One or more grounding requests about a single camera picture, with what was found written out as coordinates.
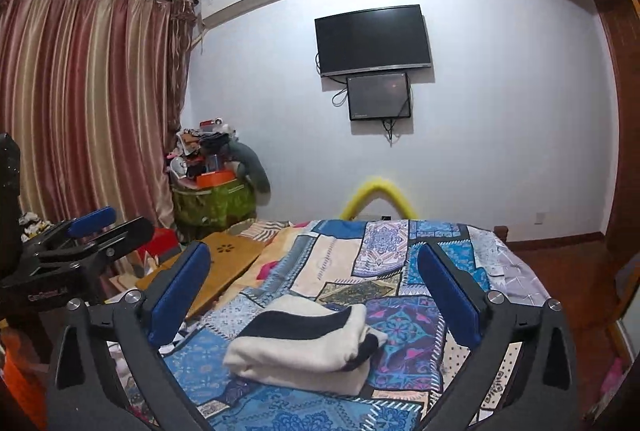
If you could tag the grey plush toy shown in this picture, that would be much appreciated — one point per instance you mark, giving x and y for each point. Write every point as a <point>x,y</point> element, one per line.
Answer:
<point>252,166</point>

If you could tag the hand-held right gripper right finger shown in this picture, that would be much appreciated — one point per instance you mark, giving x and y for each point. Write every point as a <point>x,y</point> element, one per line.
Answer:
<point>450,296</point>

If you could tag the black and white striped sweater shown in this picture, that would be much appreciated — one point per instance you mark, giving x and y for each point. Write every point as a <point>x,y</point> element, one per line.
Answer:
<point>305,346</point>

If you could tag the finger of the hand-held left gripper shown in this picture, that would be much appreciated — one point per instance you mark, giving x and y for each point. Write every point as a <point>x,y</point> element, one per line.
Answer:
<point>92,218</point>
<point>112,248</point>

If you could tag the orange box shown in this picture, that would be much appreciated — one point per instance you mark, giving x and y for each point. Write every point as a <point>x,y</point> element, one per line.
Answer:
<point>215,179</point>

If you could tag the striped beige cloth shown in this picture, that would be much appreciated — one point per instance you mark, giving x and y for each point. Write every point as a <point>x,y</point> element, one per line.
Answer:
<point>260,230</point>

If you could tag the orange plastic bin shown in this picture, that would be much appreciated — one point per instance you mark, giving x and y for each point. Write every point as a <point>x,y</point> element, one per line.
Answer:
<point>22,381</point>

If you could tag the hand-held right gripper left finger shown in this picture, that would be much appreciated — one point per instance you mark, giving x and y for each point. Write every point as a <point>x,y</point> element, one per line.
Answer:
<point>182,293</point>

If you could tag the blue patchwork blanket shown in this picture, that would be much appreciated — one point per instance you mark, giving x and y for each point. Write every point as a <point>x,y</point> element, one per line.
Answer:
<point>350,256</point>

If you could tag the wooden bed post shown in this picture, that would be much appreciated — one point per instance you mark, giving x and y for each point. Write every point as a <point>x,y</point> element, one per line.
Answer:
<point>500,232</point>

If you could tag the large wall television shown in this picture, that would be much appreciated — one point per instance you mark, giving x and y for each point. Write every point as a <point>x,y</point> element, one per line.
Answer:
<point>372,38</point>

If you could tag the red striped curtain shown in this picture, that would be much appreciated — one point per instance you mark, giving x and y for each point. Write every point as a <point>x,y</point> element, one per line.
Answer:
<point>85,111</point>

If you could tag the pile of clutter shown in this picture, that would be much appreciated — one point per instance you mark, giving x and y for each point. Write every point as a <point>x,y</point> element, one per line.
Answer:
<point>197,146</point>

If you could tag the small wall monitor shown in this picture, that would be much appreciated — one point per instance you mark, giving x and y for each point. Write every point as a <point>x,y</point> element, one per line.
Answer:
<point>378,96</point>

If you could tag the clear plastic box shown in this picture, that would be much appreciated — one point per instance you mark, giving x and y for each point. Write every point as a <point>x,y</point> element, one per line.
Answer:
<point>629,278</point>

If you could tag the red box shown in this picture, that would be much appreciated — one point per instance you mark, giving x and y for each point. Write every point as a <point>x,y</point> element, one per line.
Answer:
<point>162,243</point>

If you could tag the pink slipper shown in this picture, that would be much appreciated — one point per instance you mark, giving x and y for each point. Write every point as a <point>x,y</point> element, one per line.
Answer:
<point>614,381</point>

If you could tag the white wall socket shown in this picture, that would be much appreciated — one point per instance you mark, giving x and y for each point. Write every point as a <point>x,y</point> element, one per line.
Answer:
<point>540,218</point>

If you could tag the yellow foam tube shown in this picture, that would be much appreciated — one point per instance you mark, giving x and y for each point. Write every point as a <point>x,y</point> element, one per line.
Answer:
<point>357,193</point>

